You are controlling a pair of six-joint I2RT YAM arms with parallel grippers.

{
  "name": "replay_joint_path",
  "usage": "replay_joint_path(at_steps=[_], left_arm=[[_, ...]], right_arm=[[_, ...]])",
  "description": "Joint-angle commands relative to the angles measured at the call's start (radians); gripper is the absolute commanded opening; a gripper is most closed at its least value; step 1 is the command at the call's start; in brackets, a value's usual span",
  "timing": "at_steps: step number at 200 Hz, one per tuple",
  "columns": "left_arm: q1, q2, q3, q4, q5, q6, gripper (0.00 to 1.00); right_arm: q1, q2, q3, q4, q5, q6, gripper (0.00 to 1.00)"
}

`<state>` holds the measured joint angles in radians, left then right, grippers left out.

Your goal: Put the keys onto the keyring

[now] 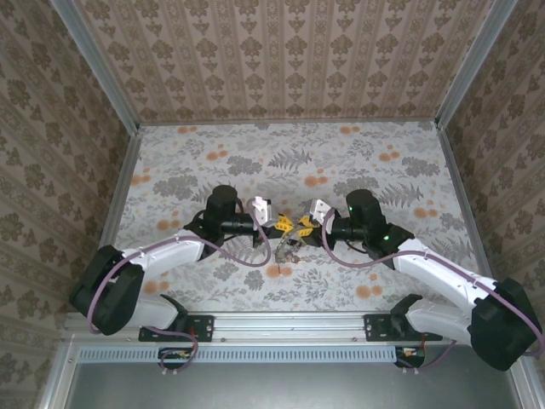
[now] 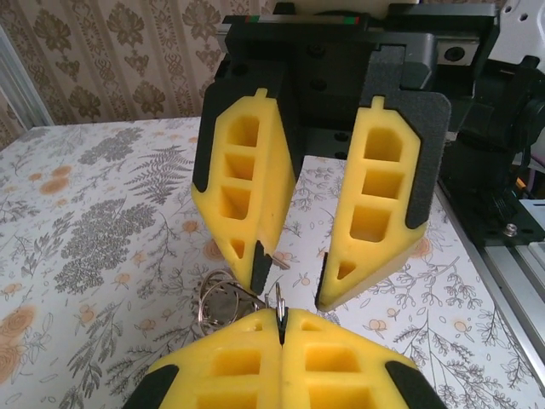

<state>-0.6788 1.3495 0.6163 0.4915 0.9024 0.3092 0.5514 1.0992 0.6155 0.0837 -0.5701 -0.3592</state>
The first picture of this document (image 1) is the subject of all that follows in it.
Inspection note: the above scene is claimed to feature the aluminium table side rail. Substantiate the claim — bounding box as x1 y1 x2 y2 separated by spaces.
91 125 144 256
438 121 506 299

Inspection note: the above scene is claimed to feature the aluminium frame post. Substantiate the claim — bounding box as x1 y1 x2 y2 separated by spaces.
54 0 142 135
433 0 512 130

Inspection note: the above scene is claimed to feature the grey metal sheet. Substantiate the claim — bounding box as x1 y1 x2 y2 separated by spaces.
63 343 527 409

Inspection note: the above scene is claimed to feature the grey slotted cable duct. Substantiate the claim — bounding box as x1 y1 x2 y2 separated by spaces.
79 346 396 364

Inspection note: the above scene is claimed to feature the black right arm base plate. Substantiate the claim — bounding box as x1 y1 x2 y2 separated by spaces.
364 313 444 343

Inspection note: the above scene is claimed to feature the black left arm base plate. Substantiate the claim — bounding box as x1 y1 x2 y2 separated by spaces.
139 314 215 343

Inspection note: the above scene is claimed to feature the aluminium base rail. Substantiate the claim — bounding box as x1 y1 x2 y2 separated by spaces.
186 309 519 344

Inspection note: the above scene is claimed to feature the black board with coloured wires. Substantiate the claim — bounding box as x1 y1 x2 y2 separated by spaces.
158 347 200 371
394 345 427 368

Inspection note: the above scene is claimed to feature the metal disc with keyrings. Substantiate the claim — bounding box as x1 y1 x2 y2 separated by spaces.
273 236 306 264

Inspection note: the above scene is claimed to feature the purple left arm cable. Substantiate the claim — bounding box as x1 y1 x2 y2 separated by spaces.
87 208 273 378

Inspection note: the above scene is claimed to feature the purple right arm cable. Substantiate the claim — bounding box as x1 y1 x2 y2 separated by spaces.
321 212 545 376

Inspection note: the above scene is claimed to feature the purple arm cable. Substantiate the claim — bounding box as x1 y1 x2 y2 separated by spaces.
87 208 273 378
321 212 545 376

